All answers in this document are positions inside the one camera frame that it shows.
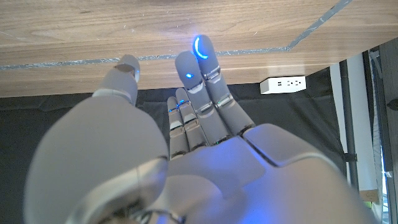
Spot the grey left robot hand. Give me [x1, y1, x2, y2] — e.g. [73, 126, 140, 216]
[23, 34, 379, 224]

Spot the black backdrop stand pole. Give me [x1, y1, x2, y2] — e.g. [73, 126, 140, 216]
[338, 58, 361, 192]

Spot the white power strip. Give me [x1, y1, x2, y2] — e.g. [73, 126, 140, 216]
[259, 75, 307, 95]

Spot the black backdrop cloth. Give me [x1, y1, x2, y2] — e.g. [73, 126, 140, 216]
[0, 67, 348, 224]

